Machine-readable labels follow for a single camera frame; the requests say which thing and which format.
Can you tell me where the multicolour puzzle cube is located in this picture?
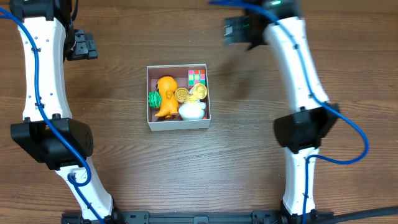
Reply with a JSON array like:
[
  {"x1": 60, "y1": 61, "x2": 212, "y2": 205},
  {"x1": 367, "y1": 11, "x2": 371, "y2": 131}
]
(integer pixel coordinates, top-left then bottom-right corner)
[{"x1": 188, "y1": 69, "x2": 206, "y2": 88}]

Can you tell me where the yellow round disc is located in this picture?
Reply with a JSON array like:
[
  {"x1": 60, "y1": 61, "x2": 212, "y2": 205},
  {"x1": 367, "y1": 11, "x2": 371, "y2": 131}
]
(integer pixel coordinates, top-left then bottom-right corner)
[{"x1": 174, "y1": 88, "x2": 189, "y2": 104}]

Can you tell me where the white plush duck toy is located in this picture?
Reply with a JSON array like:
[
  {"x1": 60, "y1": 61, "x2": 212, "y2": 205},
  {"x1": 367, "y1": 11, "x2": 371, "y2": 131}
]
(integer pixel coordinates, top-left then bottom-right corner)
[{"x1": 178, "y1": 83, "x2": 208, "y2": 121}]

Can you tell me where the green round disc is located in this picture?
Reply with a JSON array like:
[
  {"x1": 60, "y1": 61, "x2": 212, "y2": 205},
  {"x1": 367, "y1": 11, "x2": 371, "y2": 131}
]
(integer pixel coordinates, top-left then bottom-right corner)
[{"x1": 147, "y1": 91, "x2": 162, "y2": 109}]

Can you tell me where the orange dinosaur figure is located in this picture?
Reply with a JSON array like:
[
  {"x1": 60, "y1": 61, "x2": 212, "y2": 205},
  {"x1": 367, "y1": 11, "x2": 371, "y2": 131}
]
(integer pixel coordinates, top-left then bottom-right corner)
[{"x1": 155, "y1": 76, "x2": 179, "y2": 119}]

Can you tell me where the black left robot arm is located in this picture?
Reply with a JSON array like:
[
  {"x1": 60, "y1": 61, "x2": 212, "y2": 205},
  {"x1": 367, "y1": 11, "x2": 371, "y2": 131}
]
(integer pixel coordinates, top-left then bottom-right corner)
[{"x1": 1, "y1": 0, "x2": 125, "y2": 223}]

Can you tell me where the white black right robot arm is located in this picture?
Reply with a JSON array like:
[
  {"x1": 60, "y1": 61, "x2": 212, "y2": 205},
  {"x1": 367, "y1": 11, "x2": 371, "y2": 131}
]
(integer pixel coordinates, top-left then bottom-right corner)
[{"x1": 234, "y1": 1, "x2": 340, "y2": 223}]

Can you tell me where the white box pink interior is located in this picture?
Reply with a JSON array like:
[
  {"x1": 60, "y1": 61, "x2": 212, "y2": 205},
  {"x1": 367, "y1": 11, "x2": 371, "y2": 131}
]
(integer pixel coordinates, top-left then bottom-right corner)
[{"x1": 147, "y1": 64, "x2": 211, "y2": 131}]

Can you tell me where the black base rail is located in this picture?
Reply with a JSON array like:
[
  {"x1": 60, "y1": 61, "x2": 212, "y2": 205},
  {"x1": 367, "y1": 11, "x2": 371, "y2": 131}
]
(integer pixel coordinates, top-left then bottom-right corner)
[{"x1": 60, "y1": 210, "x2": 335, "y2": 224}]

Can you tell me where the thick black cable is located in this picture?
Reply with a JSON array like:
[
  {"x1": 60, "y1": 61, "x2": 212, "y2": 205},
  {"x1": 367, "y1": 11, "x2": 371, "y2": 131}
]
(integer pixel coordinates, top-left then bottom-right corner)
[{"x1": 323, "y1": 205, "x2": 398, "y2": 224}]

